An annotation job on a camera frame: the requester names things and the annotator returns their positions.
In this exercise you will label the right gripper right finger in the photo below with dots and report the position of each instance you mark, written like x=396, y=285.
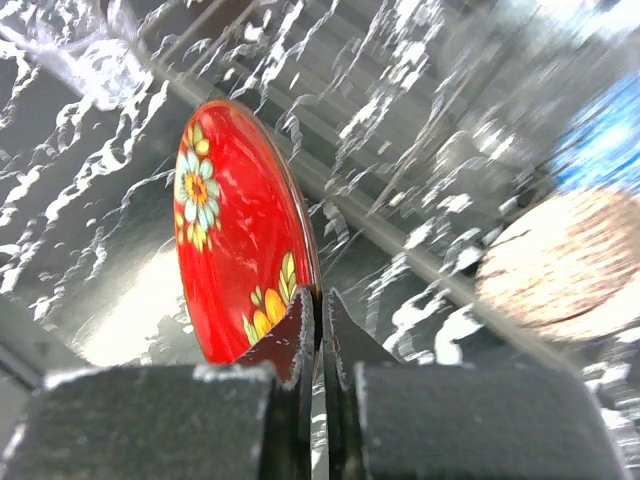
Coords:
x=345, y=343

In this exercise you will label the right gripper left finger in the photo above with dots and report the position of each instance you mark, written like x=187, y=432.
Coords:
x=290, y=348

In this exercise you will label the red floral plate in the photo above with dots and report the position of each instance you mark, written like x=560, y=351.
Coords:
x=243, y=233

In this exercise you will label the beige patterned bowl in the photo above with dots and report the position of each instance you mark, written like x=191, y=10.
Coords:
x=568, y=270

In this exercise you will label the blue patterned bowl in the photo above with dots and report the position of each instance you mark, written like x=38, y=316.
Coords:
x=600, y=146

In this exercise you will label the clear drinking glass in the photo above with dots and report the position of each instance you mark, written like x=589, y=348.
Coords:
x=72, y=40

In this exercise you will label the wire dish rack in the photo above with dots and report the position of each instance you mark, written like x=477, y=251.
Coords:
x=423, y=125

